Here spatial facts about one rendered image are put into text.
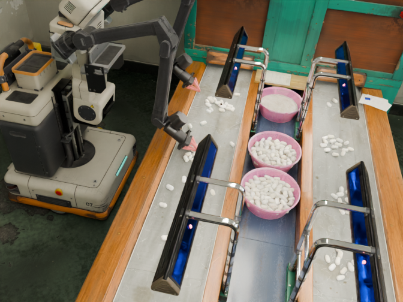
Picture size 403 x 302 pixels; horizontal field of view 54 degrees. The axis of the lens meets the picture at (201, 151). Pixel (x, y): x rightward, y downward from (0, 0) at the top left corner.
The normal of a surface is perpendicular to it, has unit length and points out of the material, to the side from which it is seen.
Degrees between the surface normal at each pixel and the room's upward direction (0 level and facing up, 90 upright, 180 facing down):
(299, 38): 90
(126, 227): 0
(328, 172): 0
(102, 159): 0
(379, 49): 90
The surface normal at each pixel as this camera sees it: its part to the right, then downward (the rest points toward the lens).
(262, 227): 0.06, -0.74
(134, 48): -0.21, 0.65
